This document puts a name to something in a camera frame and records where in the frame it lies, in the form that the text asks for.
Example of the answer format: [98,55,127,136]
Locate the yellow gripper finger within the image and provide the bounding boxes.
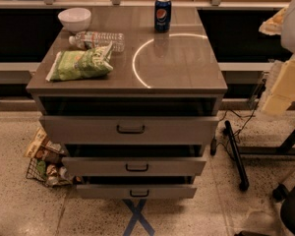
[261,56,295,116]
[259,8,287,35]

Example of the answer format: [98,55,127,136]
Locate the green jalapeno chip bag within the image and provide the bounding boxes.
[46,43,113,82]

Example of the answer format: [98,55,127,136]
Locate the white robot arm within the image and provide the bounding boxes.
[258,0,295,117]

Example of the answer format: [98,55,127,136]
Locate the blue pepsi can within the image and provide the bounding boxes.
[154,0,172,32]

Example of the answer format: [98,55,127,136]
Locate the black metal stand leg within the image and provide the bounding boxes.
[225,121,249,192]

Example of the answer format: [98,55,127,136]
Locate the grey drawer cabinet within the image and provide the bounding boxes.
[28,6,227,190]

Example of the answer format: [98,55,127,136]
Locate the clear plastic water bottle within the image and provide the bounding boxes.
[69,31,125,52]

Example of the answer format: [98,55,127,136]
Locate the white bowl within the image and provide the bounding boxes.
[58,8,91,32]

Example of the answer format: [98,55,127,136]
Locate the blue tape cross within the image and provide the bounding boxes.
[123,199,155,236]

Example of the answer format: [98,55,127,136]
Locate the bottom grey drawer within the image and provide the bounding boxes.
[77,184,196,199]

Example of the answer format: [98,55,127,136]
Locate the grey drawer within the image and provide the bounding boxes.
[39,116,218,145]
[77,184,196,199]
[62,157,206,177]

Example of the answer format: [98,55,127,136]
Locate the middle grey drawer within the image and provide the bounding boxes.
[62,157,206,177]

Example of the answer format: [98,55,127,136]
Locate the top grey drawer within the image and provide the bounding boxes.
[39,116,218,145]

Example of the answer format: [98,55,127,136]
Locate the black cable on floor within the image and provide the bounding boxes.
[215,98,264,155]

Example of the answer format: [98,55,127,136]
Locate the wire basket with snacks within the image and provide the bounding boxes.
[24,128,75,187]

